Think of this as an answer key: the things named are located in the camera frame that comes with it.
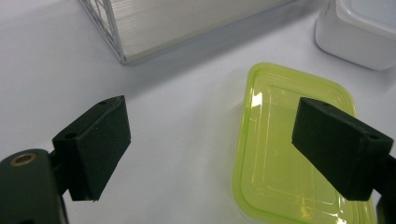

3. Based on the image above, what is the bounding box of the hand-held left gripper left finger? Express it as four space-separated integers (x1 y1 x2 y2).
51 95 132 203

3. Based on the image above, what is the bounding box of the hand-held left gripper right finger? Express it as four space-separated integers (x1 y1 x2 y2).
291 96 394 202

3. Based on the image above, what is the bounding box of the green translucent plastic container lid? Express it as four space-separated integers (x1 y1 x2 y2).
231 62 379 224

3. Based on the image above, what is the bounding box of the white plastic container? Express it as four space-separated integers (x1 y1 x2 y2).
315 0 396 71

